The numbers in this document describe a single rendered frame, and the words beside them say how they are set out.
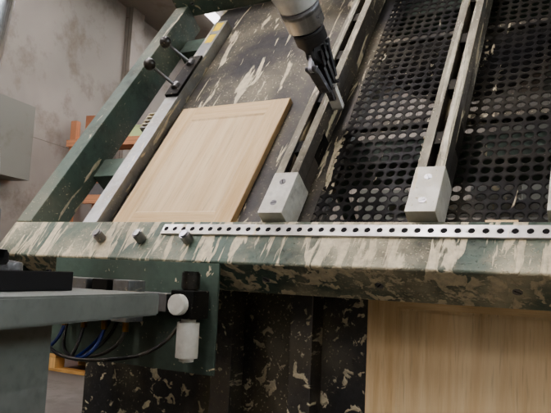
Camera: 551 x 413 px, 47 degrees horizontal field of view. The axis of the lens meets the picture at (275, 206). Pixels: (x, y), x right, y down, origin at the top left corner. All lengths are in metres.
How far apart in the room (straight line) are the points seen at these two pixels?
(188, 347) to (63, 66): 6.72
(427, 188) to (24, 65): 6.38
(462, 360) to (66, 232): 1.03
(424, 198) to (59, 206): 1.12
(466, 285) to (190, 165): 0.86
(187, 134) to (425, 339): 0.90
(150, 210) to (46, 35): 6.14
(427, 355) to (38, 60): 6.56
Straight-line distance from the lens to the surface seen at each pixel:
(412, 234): 1.25
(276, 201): 1.41
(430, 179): 1.32
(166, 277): 1.48
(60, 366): 5.21
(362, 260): 1.25
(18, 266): 1.09
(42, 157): 7.49
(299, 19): 1.45
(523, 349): 1.42
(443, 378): 1.46
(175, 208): 1.65
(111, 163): 2.08
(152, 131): 1.94
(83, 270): 1.65
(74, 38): 8.15
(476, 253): 1.20
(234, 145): 1.74
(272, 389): 1.65
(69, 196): 2.01
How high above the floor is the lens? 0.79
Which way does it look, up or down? 6 degrees up
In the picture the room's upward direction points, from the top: 3 degrees clockwise
